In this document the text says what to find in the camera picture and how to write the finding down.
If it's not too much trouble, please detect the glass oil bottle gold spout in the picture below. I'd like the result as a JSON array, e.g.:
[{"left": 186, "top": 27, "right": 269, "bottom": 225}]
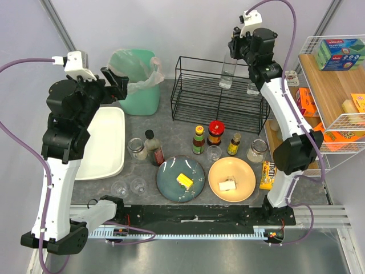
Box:
[{"left": 219, "top": 50, "right": 237, "bottom": 89}]

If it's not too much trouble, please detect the dark vinegar bottle black cap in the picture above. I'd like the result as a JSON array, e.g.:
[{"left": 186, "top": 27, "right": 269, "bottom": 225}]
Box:
[{"left": 144, "top": 130, "right": 165, "bottom": 166}]

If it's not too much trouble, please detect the chili sauce jar red lid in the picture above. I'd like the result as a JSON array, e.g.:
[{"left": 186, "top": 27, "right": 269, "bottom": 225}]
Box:
[{"left": 207, "top": 120, "right": 225, "bottom": 146}]

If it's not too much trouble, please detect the sauce bottle yellow cap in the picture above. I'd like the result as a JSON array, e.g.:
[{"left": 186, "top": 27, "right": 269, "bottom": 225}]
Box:
[{"left": 192, "top": 125, "right": 205, "bottom": 155}]

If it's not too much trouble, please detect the small yellow label bottle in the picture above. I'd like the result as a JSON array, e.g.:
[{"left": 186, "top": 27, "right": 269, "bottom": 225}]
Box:
[{"left": 227, "top": 132, "right": 241, "bottom": 156}]

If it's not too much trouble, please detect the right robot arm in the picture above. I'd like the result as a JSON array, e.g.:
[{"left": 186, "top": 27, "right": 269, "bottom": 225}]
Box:
[{"left": 228, "top": 27, "right": 324, "bottom": 225}]

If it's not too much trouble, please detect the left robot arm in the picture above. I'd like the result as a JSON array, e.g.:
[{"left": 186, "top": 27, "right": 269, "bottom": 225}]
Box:
[{"left": 21, "top": 67, "right": 129, "bottom": 255}]

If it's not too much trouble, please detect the green trash bin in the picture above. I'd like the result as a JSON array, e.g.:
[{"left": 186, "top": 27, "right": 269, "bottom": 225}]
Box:
[{"left": 109, "top": 49, "right": 161, "bottom": 116}]

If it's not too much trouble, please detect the clear pink bin liner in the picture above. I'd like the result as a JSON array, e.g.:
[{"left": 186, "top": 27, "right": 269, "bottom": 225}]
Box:
[{"left": 107, "top": 49, "right": 165, "bottom": 95}]

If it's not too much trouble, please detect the glass jar with white powder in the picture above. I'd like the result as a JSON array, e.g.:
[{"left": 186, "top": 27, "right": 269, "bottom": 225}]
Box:
[{"left": 127, "top": 138, "right": 148, "bottom": 162}]

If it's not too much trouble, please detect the white chocolate box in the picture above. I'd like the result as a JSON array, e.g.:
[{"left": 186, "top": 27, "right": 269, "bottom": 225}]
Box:
[{"left": 285, "top": 70, "right": 300, "bottom": 87}]

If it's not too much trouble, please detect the white rectangular basin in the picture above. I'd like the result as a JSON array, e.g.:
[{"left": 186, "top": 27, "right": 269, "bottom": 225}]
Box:
[{"left": 76, "top": 107, "right": 125, "bottom": 181}]

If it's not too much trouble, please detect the orange box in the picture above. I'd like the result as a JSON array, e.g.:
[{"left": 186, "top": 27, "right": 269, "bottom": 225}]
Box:
[{"left": 295, "top": 87, "right": 319, "bottom": 118}]

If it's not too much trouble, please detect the green sponge pack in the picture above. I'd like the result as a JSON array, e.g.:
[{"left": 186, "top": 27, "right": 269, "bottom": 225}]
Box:
[{"left": 314, "top": 38, "right": 364, "bottom": 71}]

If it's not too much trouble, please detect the clear drinking glass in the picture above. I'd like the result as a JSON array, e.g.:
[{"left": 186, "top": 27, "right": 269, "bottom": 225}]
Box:
[
  {"left": 130, "top": 178, "right": 147, "bottom": 195},
  {"left": 111, "top": 180, "right": 129, "bottom": 199}
]

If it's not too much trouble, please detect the blue ceramic plate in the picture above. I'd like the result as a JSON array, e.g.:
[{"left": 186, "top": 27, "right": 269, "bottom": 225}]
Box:
[{"left": 156, "top": 156, "right": 206, "bottom": 203}]

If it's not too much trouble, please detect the yellow butter block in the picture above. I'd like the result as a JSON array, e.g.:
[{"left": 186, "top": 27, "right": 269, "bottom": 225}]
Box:
[{"left": 176, "top": 173, "right": 193, "bottom": 191}]

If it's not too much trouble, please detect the glass jar right side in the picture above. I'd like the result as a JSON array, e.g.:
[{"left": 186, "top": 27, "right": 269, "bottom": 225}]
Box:
[{"left": 247, "top": 139, "right": 269, "bottom": 163}]

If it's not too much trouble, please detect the small clear glass cup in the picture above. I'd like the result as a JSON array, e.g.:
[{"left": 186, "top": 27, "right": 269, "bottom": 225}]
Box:
[{"left": 206, "top": 145, "right": 222, "bottom": 162}]

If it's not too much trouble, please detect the beige round plate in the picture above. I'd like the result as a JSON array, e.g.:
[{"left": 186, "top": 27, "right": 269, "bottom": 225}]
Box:
[{"left": 208, "top": 157, "right": 256, "bottom": 203}]

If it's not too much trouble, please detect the yellow sponge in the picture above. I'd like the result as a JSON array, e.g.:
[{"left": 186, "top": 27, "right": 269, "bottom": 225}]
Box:
[{"left": 342, "top": 99, "right": 359, "bottom": 114}]

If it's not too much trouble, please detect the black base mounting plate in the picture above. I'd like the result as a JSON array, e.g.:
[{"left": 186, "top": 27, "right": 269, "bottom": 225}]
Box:
[{"left": 116, "top": 204, "right": 296, "bottom": 233}]

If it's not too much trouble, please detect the yellow M&Ms candy bag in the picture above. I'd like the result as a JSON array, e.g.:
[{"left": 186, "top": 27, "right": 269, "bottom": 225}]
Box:
[{"left": 259, "top": 161, "right": 277, "bottom": 190}]

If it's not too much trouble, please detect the yellow orange packet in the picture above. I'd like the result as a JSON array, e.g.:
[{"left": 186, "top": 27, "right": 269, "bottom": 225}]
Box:
[{"left": 351, "top": 93, "right": 365, "bottom": 114}]

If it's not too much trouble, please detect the white food block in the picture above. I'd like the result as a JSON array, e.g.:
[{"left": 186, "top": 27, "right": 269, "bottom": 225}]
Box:
[{"left": 218, "top": 179, "right": 236, "bottom": 191}]

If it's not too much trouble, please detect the orange snack bag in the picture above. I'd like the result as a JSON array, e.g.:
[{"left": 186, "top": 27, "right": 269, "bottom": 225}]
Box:
[{"left": 313, "top": 123, "right": 364, "bottom": 153}]

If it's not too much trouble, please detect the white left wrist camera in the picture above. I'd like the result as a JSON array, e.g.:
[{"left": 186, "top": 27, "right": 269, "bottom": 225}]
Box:
[{"left": 52, "top": 50, "right": 97, "bottom": 81}]

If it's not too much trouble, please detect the black wire rack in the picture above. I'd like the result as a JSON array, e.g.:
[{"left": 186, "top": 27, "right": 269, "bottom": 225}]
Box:
[{"left": 170, "top": 56, "right": 270, "bottom": 134}]

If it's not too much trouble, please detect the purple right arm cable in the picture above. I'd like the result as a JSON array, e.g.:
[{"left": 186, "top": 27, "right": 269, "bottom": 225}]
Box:
[{"left": 246, "top": 0, "right": 326, "bottom": 246}]

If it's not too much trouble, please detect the white wire shelf unit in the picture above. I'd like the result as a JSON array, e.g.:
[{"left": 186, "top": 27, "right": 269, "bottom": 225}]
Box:
[{"left": 263, "top": 35, "right": 365, "bottom": 206}]

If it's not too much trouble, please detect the white cable duct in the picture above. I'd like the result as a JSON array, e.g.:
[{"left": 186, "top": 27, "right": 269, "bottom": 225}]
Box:
[{"left": 88, "top": 225, "right": 268, "bottom": 240}]

